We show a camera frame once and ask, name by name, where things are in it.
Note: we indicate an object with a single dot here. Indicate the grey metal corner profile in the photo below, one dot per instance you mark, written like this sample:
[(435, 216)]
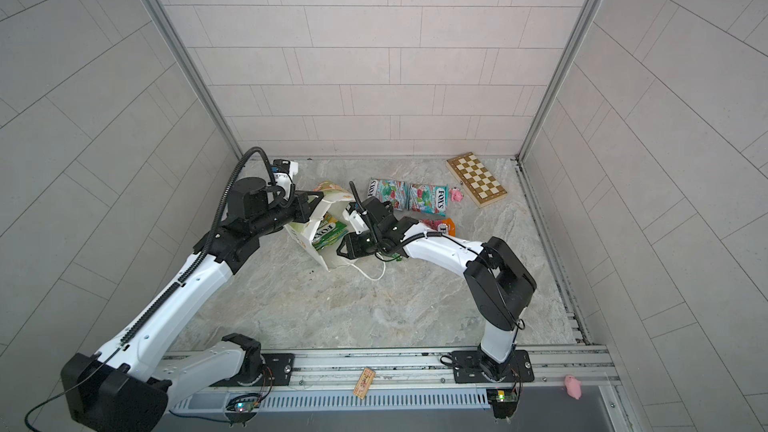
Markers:
[(583, 22), (172, 39)]

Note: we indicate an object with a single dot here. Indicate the electronics board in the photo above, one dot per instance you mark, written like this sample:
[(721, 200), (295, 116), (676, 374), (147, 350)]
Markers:
[(244, 404), (503, 402)]

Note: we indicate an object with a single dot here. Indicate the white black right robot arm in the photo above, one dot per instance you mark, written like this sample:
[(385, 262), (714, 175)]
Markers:
[(501, 286)]

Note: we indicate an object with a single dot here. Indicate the left electronics board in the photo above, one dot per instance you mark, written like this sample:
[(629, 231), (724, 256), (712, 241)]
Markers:
[(244, 404)]

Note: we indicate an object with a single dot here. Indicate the grey metal corner profile left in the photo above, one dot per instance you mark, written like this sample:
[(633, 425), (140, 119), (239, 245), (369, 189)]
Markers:
[(172, 39)]

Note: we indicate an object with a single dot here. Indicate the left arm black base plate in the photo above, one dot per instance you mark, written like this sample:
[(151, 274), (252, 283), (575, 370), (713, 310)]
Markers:
[(274, 369)]

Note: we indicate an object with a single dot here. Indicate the right electronics board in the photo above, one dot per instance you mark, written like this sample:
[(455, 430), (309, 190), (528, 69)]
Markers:
[(503, 402)]

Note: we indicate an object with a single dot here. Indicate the teal Fox's candy bag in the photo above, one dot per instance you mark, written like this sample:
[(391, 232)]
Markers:
[(428, 199)]

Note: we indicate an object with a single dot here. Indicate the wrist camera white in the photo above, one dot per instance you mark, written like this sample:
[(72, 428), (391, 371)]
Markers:
[(356, 221), (284, 172)]

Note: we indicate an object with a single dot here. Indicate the teal pink blossom candy bag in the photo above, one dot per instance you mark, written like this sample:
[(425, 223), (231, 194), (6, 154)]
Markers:
[(389, 190)]

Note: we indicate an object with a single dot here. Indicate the grey metal corner profile right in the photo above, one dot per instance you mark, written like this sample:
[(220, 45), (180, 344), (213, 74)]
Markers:
[(583, 22)]

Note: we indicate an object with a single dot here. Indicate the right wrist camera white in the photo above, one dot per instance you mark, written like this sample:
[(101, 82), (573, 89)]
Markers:
[(356, 221)]

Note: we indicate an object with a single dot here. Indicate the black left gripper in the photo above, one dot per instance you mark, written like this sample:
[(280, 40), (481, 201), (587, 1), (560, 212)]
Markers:
[(300, 209)]

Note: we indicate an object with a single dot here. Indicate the orange Fox's candy bag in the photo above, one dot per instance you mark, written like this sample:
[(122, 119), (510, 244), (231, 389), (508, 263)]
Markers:
[(444, 226)]

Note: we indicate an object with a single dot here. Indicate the white paper shopping bag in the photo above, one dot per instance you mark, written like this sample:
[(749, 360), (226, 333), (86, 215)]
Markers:
[(335, 200)]

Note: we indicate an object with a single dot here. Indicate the pink toy on rail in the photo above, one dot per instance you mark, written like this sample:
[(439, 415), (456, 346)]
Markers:
[(573, 387)]

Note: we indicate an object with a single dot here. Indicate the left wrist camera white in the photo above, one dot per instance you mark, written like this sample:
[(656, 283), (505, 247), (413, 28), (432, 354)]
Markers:
[(284, 172)]

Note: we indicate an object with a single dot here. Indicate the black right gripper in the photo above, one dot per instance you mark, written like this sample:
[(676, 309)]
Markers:
[(352, 248)]

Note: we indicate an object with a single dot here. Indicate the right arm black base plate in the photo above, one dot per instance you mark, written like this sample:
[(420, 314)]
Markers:
[(476, 367)]

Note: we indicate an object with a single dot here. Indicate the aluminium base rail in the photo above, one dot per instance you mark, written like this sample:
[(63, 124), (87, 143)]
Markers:
[(312, 370)]

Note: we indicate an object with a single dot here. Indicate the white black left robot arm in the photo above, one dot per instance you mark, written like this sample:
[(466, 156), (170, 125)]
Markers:
[(125, 385)]

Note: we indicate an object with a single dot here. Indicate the dark green candy bag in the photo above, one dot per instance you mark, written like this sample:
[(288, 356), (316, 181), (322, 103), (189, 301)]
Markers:
[(328, 232)]

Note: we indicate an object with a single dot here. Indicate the small wooden tag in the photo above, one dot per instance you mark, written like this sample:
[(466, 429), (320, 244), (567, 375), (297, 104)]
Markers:
[(364, 383)]

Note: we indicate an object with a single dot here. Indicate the wooden chessboard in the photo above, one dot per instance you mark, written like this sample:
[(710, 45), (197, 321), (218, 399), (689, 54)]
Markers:
[(482, 186)]

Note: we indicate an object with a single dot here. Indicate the small pink toy on table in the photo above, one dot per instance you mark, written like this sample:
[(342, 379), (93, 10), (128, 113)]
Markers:
[(456, 195)]

